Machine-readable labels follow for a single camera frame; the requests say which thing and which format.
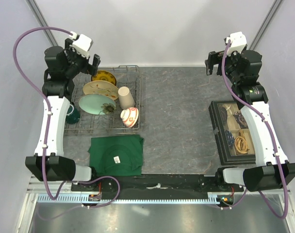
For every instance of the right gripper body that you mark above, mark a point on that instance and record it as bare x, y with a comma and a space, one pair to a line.
231, 62

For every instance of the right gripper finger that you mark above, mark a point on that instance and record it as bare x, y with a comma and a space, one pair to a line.
219, 69
210, 62

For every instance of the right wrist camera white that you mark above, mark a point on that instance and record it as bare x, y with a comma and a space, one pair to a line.
237, 41

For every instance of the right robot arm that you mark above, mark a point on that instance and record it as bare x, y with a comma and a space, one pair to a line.
273, 169

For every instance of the black glass lid box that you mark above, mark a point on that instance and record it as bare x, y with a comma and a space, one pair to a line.
232, 135

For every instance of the folded green cloth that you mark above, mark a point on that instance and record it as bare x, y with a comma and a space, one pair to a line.
117, 155

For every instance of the beige cup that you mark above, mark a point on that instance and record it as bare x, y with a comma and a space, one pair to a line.
125, 98

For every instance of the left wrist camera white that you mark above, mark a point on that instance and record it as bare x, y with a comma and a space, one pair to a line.
82, 44

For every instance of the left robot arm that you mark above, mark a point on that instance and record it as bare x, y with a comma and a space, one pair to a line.
64, 63

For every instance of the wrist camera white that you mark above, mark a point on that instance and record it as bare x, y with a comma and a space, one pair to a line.
82, 44
237, 41

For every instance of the cream bird pattern plate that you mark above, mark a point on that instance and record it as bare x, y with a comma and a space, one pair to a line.
102, 88

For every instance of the mint green flower plate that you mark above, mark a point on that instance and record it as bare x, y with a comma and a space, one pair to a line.
97, 104

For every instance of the yellow patterned small plate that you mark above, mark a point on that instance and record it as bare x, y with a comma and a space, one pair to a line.
103, 75

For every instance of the white red pattern bowl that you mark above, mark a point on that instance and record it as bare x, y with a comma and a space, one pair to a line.
129, 116

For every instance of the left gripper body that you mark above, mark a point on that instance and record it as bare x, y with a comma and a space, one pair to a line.
75, 59

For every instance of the grey wire dish rack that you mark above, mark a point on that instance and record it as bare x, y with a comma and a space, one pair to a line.
128, 76

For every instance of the blue slotted cable duct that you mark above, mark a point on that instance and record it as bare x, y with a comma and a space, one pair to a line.
88, 199

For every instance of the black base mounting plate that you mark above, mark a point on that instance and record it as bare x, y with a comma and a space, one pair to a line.
159, 186

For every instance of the dark green mug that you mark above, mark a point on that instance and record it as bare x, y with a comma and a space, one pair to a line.
73, 115

